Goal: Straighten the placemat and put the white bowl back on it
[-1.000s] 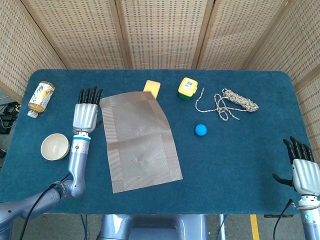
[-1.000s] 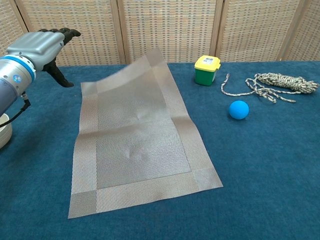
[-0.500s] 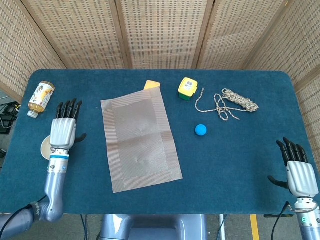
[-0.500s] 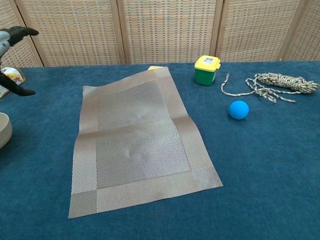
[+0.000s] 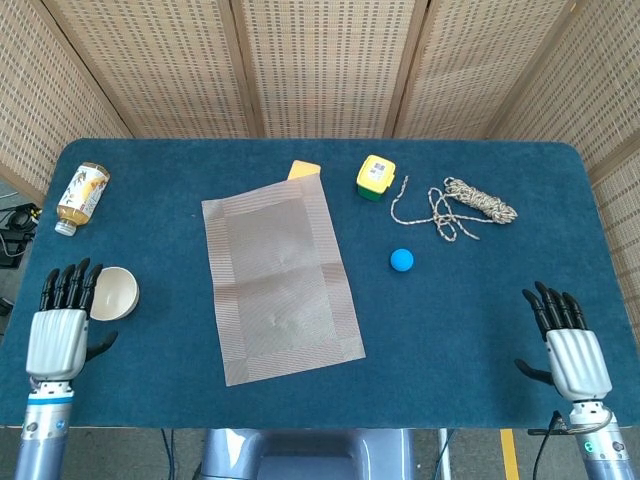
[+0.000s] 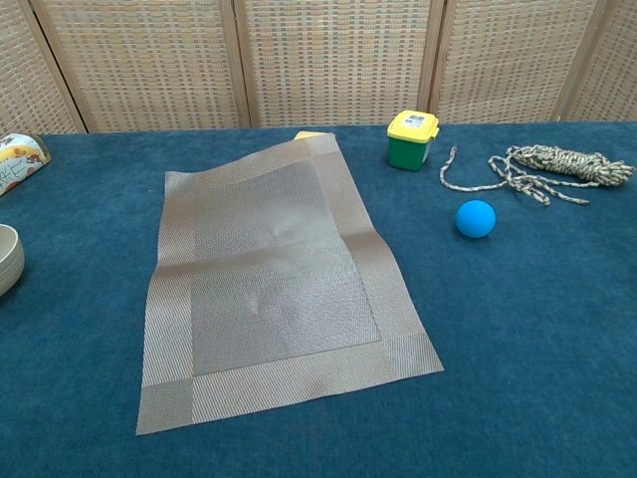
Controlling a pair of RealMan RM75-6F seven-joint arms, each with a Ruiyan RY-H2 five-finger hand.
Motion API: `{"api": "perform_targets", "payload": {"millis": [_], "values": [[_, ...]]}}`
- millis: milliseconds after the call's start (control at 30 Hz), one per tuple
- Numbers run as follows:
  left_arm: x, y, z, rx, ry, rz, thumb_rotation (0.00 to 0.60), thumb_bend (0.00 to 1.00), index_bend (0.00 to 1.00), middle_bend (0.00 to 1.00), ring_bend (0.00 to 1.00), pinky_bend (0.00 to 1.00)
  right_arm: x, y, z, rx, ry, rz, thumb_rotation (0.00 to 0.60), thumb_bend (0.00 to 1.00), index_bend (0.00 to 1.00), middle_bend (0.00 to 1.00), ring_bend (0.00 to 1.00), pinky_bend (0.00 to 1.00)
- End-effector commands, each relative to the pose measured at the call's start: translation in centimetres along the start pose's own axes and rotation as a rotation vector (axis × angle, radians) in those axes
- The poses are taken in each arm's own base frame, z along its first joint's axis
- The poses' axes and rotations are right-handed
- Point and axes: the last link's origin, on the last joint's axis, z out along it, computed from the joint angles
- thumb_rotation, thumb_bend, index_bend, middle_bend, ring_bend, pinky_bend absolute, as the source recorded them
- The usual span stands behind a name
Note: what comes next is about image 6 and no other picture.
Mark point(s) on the blue ball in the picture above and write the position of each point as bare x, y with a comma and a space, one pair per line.
476, 219

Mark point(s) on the tea bottle with label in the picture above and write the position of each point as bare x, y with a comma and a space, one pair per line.
20, 159

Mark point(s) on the cream bowl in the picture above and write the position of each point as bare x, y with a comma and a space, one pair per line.
10, 264

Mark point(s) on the green container yellow lid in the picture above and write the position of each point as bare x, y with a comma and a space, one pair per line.
408, 149

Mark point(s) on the woven bamboo screen panel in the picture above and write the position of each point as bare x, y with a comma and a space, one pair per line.
149, 65
612, 74
338, 60
25, 74
507, 60

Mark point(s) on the yellow sponge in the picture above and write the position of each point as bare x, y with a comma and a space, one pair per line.
304, 135

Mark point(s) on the blue carpet table cover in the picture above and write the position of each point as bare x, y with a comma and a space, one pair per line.
522, 323

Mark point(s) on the brown woven placemat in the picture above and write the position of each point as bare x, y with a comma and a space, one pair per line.
274, 274

